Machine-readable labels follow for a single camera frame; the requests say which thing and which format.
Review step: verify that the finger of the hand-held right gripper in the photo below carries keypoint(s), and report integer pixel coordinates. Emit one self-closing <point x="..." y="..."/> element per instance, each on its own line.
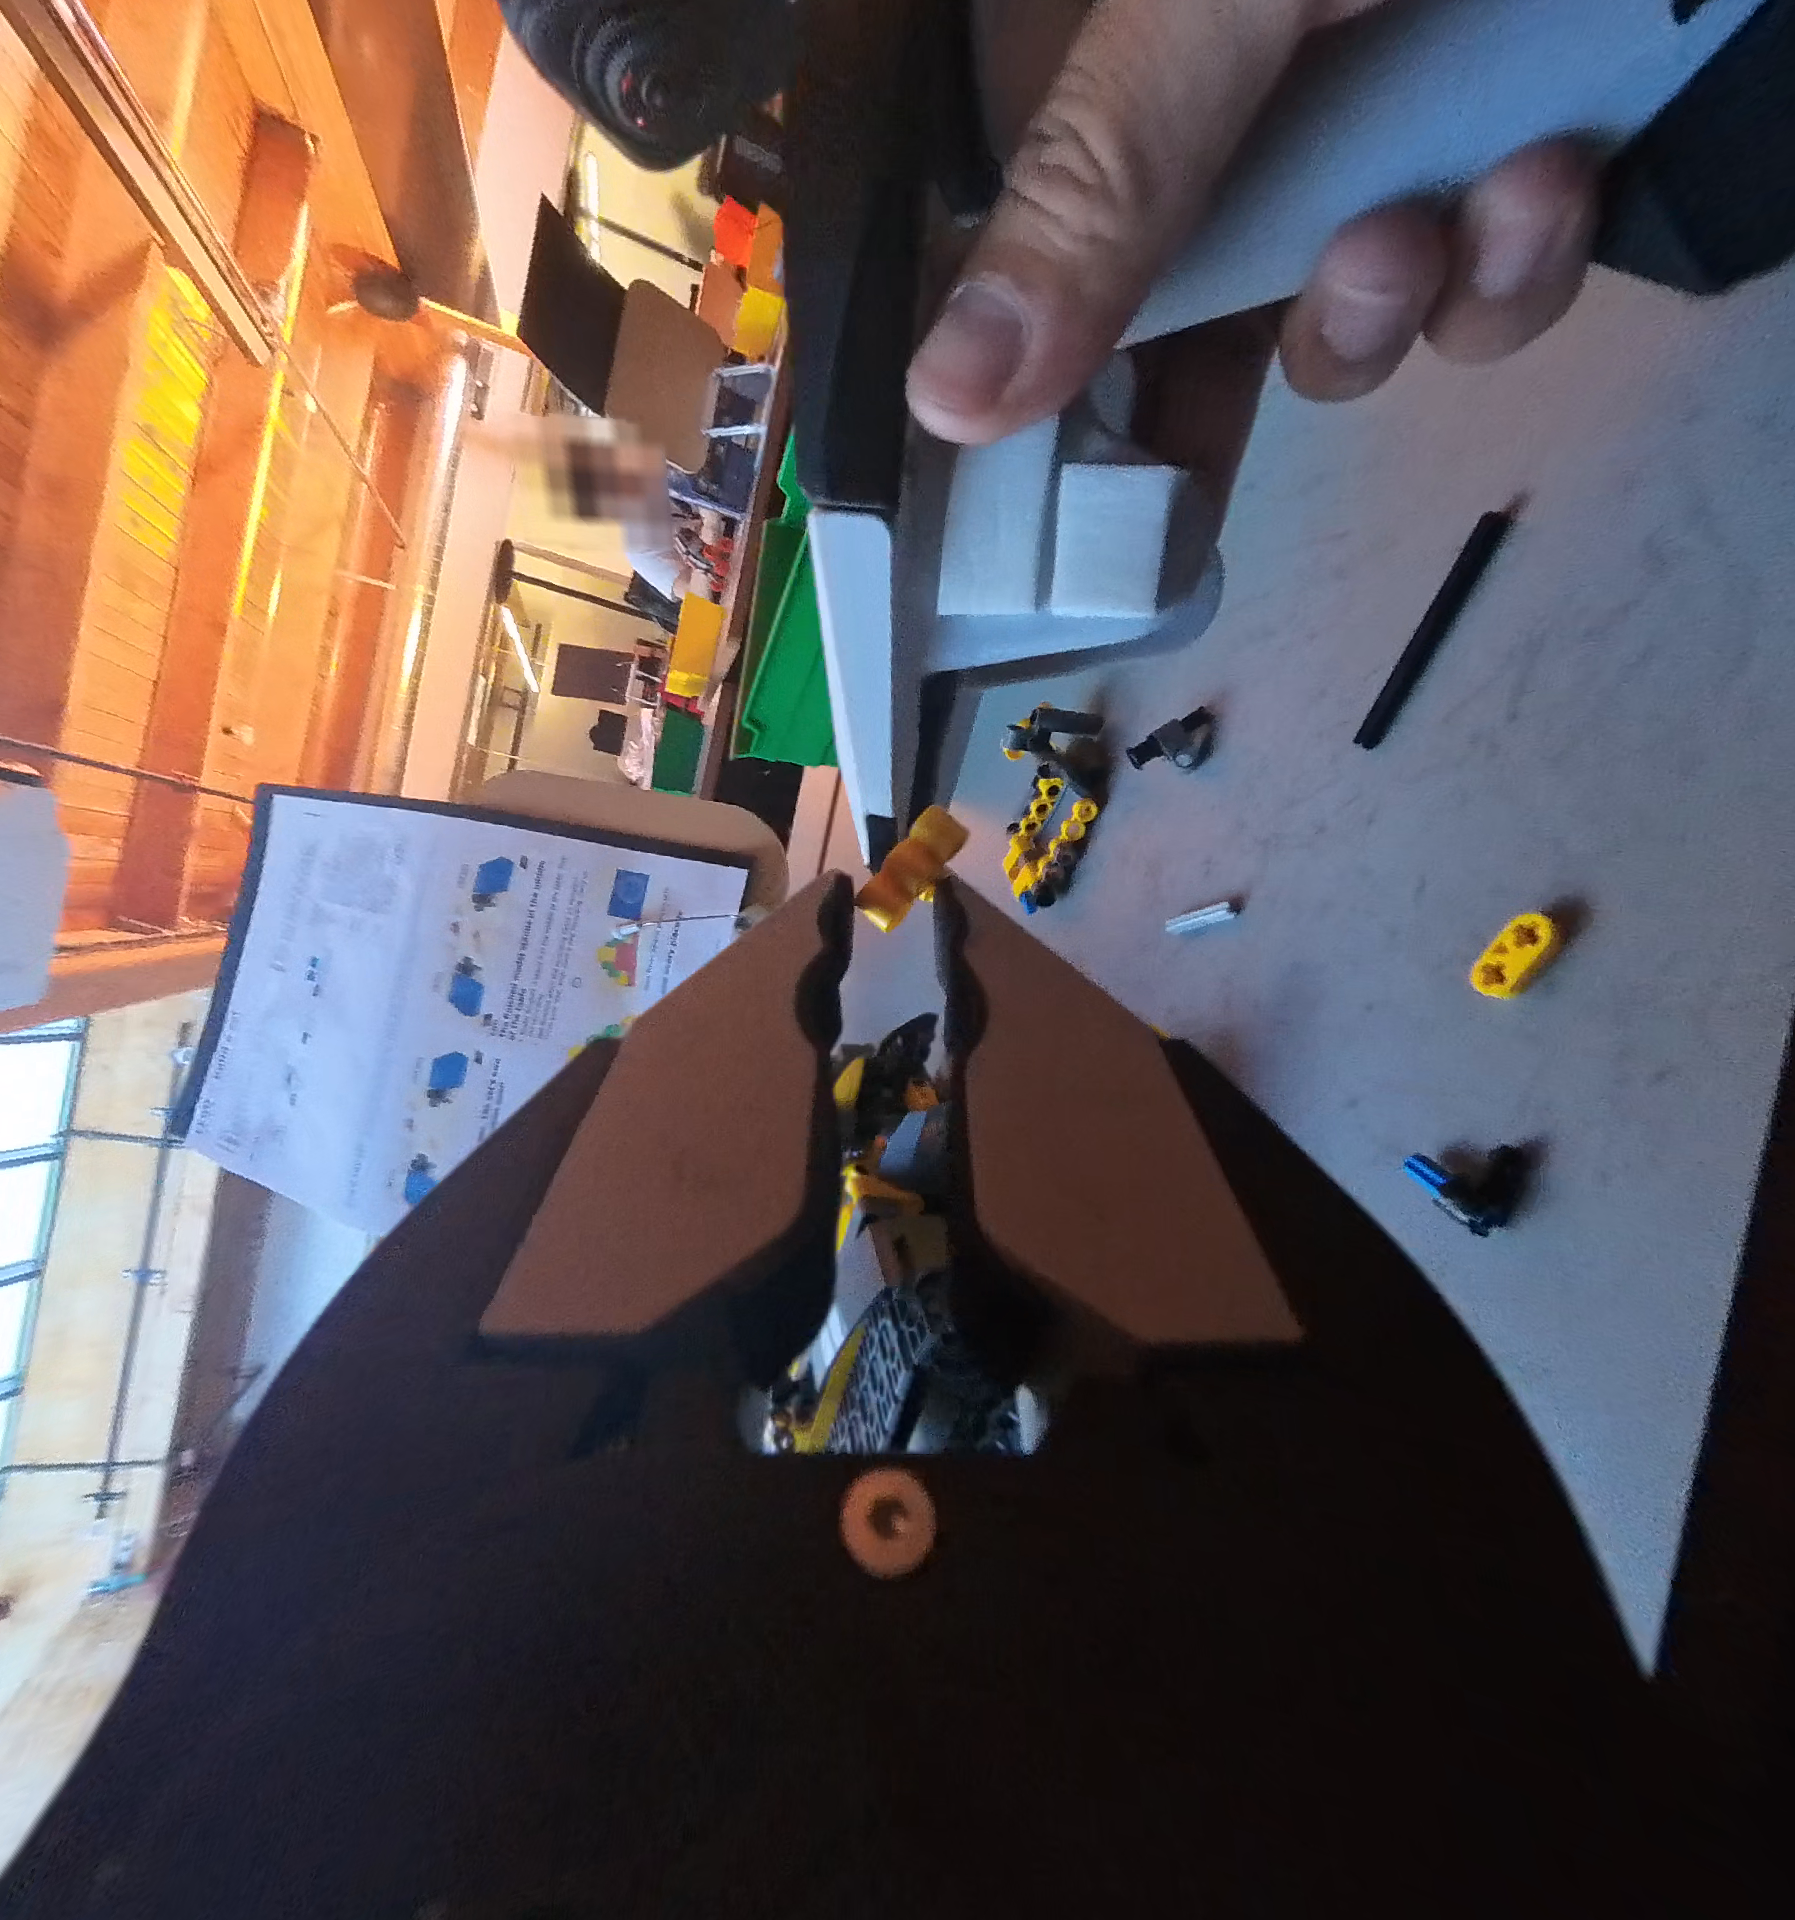
<point x="1123" y="556"/>
<point x="854" y="645"/>

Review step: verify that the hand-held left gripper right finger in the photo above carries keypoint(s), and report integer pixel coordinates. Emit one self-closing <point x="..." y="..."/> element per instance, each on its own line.
<point x="1108" y="1200"/>

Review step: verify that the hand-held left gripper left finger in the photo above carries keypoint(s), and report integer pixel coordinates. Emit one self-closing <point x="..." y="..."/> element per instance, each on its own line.
<point x="671" y="1185"/>

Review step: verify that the yellow bent brick piece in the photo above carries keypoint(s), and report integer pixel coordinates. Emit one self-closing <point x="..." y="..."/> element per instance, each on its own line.
<point x="912" y="871"/>

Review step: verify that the black connector with blue pin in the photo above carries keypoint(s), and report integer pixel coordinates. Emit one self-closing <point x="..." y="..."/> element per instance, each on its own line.
<point x="1482" y="1185"/>

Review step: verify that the small yellow two-hole beam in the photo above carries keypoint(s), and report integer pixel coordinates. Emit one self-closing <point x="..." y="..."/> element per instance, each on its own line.
<point x="1519" y="956"/>

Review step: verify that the person's right hand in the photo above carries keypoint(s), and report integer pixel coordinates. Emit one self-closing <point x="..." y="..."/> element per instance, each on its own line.
<point x="1138" y="149"/>

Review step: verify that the green plastic bin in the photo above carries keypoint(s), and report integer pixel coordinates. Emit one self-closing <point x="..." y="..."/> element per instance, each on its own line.
<point x="777" y="675"/>

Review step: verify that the yellow plastic bin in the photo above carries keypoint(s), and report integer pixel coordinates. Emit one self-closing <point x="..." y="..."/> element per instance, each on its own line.
<point x="757" y="318"/>
<point x="695" y="653"/>

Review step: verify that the orange plastic bin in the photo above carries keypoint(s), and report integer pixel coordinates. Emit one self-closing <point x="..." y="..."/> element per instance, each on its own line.
<point x="736" y="235"/>

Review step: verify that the grey and black connector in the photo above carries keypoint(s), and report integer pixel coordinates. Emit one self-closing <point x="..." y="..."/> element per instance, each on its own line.
<point x="1174" y="739"/>

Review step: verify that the yellow black toy tracked vehicle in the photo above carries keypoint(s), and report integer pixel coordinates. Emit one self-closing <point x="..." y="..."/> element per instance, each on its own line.
<point x="882" y="1350"/>

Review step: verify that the black panel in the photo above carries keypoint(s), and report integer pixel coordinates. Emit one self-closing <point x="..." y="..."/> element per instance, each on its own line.
<point x="567" y="299"/>

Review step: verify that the short grey pin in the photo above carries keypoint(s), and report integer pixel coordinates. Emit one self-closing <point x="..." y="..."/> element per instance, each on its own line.
<point x="1201" y="916"/>

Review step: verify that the long black axle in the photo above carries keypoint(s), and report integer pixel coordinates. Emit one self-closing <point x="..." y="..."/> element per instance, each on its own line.
<point x="1439" y="629"/>

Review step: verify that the printed instruction sheet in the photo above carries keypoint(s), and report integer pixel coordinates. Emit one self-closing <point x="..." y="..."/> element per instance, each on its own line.
<point x="387" y="975"/>

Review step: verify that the black pole stand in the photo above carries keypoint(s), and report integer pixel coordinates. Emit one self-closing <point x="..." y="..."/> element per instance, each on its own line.
<point x="506" y="569"/>

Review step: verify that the black round ceiling lamp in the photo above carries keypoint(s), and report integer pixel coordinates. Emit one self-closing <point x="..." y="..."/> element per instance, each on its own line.
<point x="387" y="286"/>

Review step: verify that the long ceiling light fixture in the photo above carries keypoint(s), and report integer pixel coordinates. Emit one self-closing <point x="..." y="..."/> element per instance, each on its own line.
<point x="149" y="165"/>

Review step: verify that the yellow and grey brick frame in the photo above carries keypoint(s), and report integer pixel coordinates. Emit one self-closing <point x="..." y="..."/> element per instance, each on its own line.
<point x="1054" y="826"/>

